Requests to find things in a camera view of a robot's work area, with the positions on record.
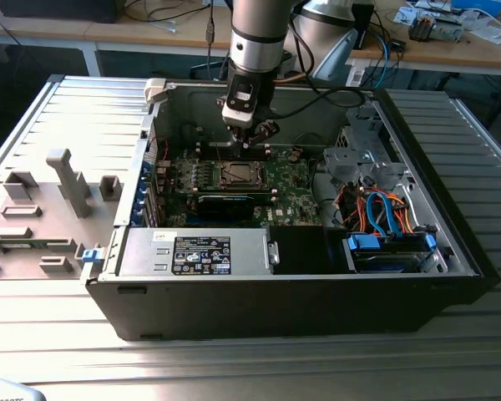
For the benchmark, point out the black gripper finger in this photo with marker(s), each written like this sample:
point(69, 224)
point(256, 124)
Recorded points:
point(239, 137)
point(267, 129)

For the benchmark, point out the CPU with silver top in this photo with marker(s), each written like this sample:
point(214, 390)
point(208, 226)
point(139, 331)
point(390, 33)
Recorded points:
point(241, 173)

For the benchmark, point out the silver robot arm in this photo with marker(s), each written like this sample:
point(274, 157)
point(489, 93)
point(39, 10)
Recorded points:
point(256, 42)

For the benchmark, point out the RAM slot white clips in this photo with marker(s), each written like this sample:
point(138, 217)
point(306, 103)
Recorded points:
point(206, 145)

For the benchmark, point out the black finned CPU cooler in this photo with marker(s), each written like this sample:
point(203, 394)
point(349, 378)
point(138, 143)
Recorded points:
point(421, 27)

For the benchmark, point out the black graphics card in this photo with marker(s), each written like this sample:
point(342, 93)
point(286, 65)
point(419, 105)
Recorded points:
point(225, 206)

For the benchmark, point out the green motherboard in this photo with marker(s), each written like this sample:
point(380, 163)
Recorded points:
point(292, 196)

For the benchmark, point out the pale blue teach pendant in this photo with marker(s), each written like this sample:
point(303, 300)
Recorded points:
point(338, 54)

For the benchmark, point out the white tag with code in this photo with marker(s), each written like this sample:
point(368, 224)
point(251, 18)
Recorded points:
point(356, 77)

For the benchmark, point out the beige plastic case latch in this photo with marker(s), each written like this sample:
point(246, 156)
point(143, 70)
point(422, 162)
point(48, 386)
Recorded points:
point(154, 89)

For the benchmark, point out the grey metal drive cage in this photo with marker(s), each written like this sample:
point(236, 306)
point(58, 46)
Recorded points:
point(359, 167)

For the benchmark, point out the black upright box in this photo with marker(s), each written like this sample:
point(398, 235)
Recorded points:
point(363, 25)

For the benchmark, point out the black plastic shroud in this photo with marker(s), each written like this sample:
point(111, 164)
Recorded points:
point(300, 250)

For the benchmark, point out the silver power supply unit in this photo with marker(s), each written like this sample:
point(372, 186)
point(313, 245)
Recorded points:
point(142, 250)

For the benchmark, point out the black open PC case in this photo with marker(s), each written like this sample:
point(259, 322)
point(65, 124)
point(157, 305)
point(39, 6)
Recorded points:
point(275, 309)

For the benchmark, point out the hard disk in blue carrier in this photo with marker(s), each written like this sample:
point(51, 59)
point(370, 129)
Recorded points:
point(384, 261)

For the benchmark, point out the blue plastic case latch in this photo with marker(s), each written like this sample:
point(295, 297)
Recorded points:
point(92, 255)

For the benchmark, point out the grey parts rack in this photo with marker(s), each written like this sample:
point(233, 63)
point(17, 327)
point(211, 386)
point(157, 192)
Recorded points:
point(46, 209)

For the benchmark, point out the black flat monitor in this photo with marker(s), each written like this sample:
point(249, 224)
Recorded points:
point(58, 10)

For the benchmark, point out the blue cardboard box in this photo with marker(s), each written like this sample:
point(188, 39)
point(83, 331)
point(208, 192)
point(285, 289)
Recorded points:
point(478, 6)

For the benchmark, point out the green RAM stick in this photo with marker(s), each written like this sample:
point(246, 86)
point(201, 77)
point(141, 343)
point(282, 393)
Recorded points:
point(21, 244)

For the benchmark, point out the pale grey device corner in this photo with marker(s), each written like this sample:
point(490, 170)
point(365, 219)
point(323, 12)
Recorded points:
point(8, 392)

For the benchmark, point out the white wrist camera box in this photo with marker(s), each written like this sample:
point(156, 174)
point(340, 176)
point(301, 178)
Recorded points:
point(238, 117)

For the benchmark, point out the wooden desk white frame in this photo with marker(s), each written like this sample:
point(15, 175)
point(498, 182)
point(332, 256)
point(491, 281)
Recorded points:
point(46, 29)
point(442, 54)

